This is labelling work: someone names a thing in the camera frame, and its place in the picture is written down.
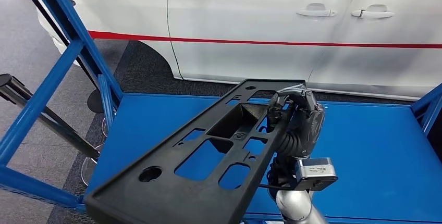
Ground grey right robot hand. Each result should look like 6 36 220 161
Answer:
266 83 326 159

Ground black plastic plate bracket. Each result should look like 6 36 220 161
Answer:
84 79 306 224

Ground blue metal shelf rack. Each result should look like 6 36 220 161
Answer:
0 0 442 224

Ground white car red stripe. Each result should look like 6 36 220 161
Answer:
36 0 442 102

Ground thin black pole stand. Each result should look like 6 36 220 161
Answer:
9 0 105 114

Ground black camera cable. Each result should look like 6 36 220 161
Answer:
257 157 298 193

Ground white car door handle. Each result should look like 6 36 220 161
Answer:
351 4 396 19
296 3 338 18

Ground chrome stanchion post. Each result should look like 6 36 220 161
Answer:
0 73 105 188

